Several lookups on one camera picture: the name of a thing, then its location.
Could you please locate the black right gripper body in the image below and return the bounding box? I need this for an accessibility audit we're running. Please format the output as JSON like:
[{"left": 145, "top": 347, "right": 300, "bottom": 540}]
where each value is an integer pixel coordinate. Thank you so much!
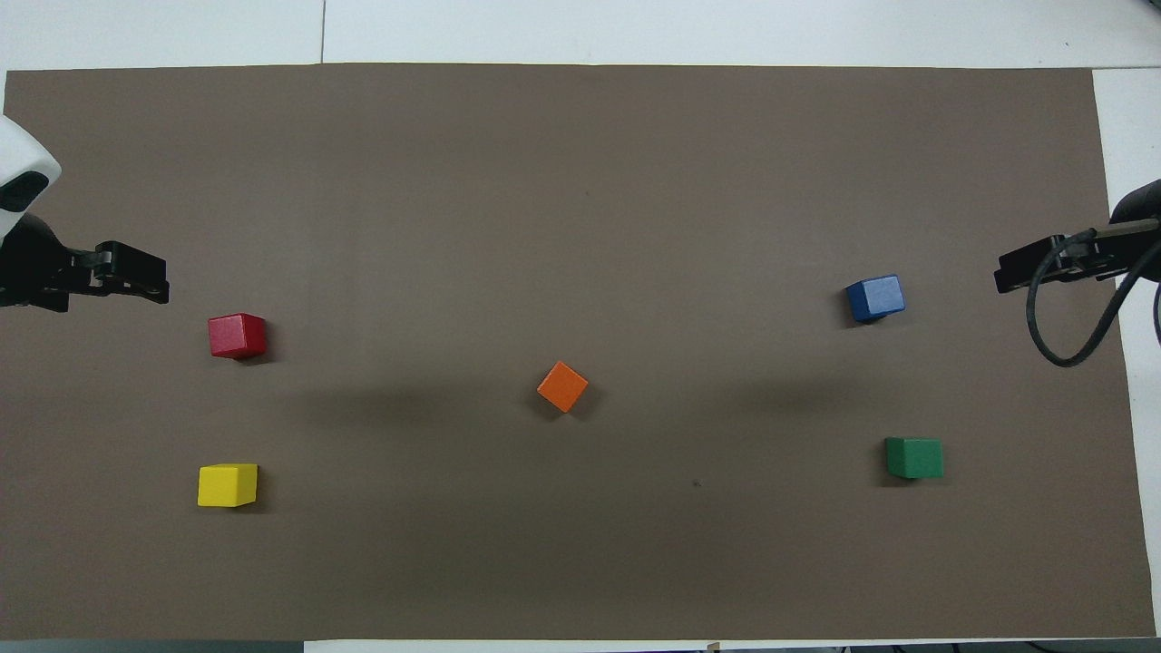
[{"left": 1108, "top": 180, "right": 1161, "bottom": 285}]

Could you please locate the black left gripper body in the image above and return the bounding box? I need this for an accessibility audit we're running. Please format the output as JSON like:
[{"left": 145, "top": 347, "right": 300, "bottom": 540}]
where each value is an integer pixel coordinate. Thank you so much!
[{"left": 0, "top": 213, "right": 97, "bottom": 313}]

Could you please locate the red wooden block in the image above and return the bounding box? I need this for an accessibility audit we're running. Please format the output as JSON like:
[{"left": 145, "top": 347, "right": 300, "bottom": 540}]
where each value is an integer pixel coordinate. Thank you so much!
[{"left": 208, "top": 313, "right": 268, "bottom": 360}]

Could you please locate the blue wooden block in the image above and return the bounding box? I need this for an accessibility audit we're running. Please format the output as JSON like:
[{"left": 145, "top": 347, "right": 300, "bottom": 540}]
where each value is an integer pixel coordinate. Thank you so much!
[{"left": 845, "top": 275, "right": 906, "bottom": 324}]

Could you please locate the yellow wooden block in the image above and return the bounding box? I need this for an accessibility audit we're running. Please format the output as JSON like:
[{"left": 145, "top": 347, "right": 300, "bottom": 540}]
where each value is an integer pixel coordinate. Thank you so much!
[{"left": 198, "top": 463, "right": 259, "bottom": 508}]

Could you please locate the green wooden block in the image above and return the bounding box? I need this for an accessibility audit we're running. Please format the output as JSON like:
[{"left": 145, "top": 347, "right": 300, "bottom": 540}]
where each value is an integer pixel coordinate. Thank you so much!
[{"left": 885, "top": 437, "right": 944, "bottom": 480}]

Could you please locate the orange wooden block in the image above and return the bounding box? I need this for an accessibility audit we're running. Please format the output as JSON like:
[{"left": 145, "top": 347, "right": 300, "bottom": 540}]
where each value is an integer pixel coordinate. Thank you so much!
[{"left": 537, "top": 361, "right": 590, "bottom": 414}]

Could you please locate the brown table mat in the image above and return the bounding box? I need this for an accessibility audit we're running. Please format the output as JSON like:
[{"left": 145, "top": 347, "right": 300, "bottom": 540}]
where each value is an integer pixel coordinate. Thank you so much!
[{"left": 0, "top": 63, "right": 1158, "bottom": 641}]

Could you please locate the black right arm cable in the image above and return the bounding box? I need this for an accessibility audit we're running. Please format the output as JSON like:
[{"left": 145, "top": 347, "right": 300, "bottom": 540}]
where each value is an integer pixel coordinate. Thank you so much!
[{"left": 1026, "top": 220, "right": 1161, "bottom": 368}]

